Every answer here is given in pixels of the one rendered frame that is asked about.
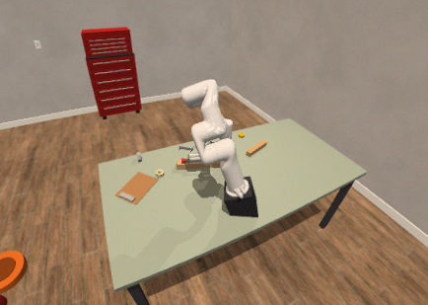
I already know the orange wooden bar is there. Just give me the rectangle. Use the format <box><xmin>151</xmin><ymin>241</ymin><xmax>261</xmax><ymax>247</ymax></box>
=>
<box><xmin>246</xmin><ymin>140</ymin><xmax>267</xmax><ymax>157</ymax></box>

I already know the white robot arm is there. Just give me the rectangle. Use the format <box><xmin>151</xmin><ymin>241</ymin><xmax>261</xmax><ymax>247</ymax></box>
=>
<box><xmin>181</xmin><ymin>79</ymin><xmax>249</xmax><ymax>198</ymax></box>

